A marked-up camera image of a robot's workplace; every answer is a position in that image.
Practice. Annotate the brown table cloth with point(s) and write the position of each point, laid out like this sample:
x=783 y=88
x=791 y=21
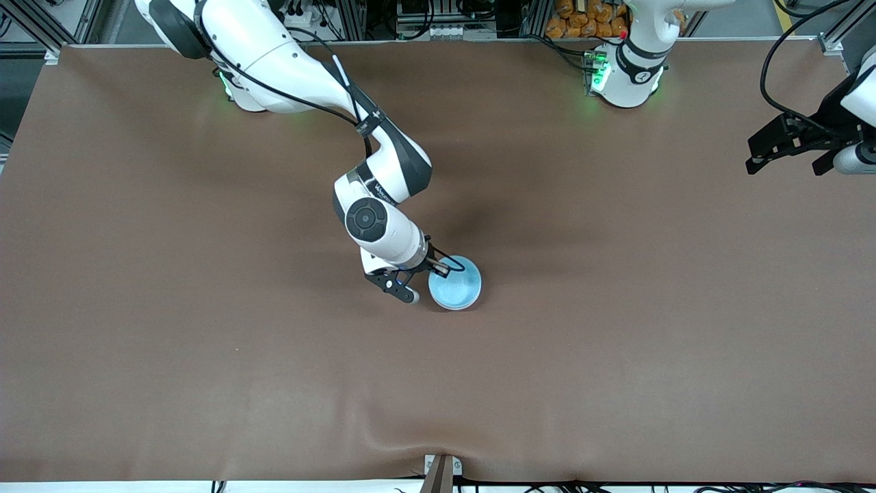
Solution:
x=438 y=383

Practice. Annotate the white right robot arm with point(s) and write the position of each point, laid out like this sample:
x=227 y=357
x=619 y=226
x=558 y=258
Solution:
x=274 y=61

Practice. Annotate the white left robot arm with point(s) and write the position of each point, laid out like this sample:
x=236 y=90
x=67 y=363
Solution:
x=633 y=68

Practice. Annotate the aluminium frame beam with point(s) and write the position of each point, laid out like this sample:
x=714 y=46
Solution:
x=34 y=24
x=838 y=38

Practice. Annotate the light blue bowl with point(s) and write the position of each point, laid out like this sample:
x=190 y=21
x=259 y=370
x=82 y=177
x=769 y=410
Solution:
x=457 y=287

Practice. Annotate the metal bracket with brown post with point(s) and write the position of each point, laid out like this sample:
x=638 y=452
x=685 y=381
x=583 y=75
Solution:
x=443 y=472

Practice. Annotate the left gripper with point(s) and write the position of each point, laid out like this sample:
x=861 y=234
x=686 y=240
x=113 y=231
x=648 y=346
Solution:
x=819 y=125

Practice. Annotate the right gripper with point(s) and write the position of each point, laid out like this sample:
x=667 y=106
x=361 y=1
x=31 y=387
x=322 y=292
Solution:
x=430 y=261

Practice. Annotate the white connector block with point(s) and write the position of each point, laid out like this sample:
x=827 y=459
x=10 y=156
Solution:
x=449 y=31

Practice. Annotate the white power strip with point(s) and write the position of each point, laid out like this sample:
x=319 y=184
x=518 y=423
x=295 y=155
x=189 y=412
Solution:
x=301 y=17

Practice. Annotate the aluminium frame post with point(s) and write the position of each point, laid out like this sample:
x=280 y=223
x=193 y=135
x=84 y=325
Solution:
x=537 y=17
x=352 y=19

